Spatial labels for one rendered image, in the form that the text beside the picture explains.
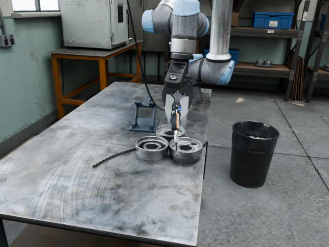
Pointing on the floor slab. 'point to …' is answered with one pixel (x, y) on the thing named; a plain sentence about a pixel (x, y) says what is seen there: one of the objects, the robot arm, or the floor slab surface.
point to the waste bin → (251, 152)
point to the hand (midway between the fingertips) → (175, 119)
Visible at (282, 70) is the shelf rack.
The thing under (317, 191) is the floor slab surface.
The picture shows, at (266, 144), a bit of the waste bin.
